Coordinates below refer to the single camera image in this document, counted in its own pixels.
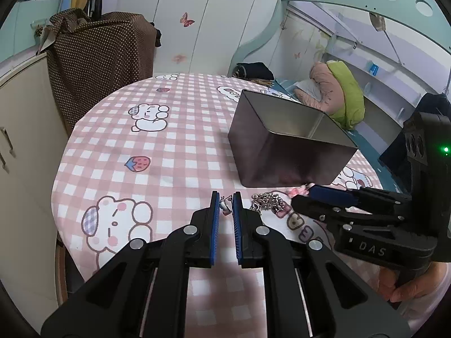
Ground silver chain necklace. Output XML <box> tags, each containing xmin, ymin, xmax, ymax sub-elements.
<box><xmin>249</xmin><ymin>190</ymin><xmax>294</xmax><ymax>218</ymax></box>

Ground white wardrobe doors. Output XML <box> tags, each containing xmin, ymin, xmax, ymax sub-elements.
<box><xmin>102</xmin><ymin>0</ymin><xmax>277</xmax><ymax>74</ymax></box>

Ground pink pillow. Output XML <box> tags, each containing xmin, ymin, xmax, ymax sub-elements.
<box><xmin>294</xmin><ymin>62</ymin><xmax>344</xmax><ymax>115</ymax></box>

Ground black garment behind cover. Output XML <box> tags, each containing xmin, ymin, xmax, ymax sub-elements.
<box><xmin>151</xmin><ymin>22</ymin><xmax>162</xmax><ymax>47</ymax></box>

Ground pink checkered bear tablecloth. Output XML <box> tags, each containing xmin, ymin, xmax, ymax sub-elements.
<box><xmin>50</xmin><ymin>72</ymin><xmax>388</xmax><ymax>338</ymax></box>

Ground green blanket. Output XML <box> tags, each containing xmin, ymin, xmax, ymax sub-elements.
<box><xmin>326</xmin><ymin>60</ymin><xmax>365</xmax><ymax>130</ymax></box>

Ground teal drawer cabinet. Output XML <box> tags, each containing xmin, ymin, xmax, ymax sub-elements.
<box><xmin>0</xmin><ymin>0</ymin><xmax>59</xmax><ymax>61</ymax></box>

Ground teal bunk bed frame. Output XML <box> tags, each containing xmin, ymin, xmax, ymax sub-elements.
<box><xmin>229</xmin><ymin>0</ymin><xmax>450</xmax><ymax>71</ymax></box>

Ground folded black clothes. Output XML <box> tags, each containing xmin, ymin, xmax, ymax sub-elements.
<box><xmin>232</xmin><ymin>62</ymin><xmax>275</xmax><ymax>81</ymax></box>

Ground silver metal tin box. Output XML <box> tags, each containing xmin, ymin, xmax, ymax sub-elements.
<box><xmin>228</xmin><ymin>90</ymin><xmax>358</xmax><ymax>188</ymax></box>

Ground beige lower cabinet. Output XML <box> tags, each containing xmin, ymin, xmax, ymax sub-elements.
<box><xmin>1</xmin><ymin>55</ymin><xmax>68</xmax><ymax>330</ymax></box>

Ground brown dotted fabric cover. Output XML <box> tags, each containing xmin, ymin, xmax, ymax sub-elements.
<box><xmin>44</xmin><ymin>8</ymin><xmax>157</xmax><ymax>134</ymax></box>

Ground person's right hand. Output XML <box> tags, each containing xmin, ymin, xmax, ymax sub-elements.
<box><xmin>378</xmin><ymin>262</ymin><xmax>447</xmax><ymax>303</ymax></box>

